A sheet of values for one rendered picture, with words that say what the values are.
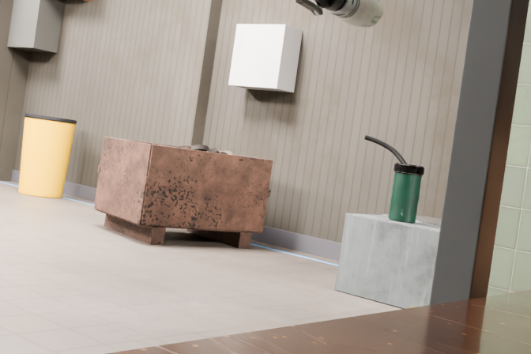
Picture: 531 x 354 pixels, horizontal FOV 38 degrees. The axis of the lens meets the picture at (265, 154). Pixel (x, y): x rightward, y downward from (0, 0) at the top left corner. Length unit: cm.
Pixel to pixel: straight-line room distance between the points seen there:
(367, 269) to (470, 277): 331
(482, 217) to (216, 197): 439
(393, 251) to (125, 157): 196
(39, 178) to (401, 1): 347
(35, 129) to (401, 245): 394
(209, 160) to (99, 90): 250
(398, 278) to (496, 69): 325
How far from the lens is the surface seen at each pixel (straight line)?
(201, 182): 500
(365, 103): 534
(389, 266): 398
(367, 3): 228
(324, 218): 546
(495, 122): 74
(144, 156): 486
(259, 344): 43
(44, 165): 699
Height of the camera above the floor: 68
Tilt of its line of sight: level
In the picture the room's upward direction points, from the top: 8 degrees clockwise
